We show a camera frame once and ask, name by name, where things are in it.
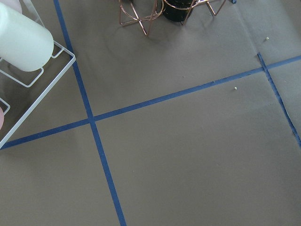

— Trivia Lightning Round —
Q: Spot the dark wine bottle left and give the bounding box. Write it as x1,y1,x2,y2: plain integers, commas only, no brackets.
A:
163,0,193,22

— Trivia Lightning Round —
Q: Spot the white plastic cup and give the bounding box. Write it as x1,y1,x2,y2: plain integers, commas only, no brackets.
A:
0,3,54,72

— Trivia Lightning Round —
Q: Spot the pink cup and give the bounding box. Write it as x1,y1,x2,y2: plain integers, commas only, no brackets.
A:
0,108,4,129

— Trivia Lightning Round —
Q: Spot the copper wire bottle rack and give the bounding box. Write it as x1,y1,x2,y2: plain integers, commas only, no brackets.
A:
119,0,226,37

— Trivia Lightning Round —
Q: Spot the white wire cup rack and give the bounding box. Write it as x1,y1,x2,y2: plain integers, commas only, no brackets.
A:
0,0,77,150

